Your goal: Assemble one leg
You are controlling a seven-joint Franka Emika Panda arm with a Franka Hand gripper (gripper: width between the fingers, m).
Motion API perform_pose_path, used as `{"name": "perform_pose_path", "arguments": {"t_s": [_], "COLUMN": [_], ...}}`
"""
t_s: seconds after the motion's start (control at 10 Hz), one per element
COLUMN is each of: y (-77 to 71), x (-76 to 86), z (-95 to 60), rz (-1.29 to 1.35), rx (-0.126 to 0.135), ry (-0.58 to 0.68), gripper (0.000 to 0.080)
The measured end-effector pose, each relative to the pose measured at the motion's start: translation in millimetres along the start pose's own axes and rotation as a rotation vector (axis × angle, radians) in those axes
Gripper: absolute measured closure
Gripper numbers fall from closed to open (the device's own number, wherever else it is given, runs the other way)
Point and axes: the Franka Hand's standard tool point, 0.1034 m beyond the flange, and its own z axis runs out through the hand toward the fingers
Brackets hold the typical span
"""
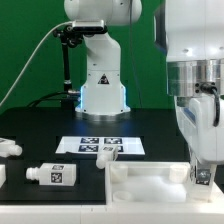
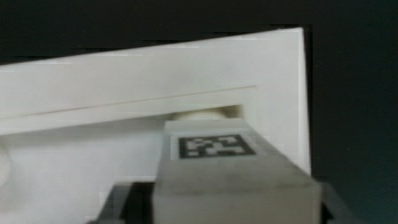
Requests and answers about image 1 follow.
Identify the black camera stand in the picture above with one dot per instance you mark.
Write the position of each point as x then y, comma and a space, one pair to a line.
71, 37

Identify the white block left edge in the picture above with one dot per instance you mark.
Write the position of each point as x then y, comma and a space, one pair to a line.
2, 175

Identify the white L-shaped fence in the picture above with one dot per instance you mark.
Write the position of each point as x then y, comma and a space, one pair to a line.
149, 213

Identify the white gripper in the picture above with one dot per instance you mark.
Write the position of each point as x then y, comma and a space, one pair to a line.
196, 123

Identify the white marker sheet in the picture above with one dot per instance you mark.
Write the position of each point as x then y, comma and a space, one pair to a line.
91, 145

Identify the white square tabletop part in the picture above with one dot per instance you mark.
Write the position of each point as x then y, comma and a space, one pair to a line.
155, 182

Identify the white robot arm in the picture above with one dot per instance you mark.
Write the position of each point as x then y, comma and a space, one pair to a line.
191, 33

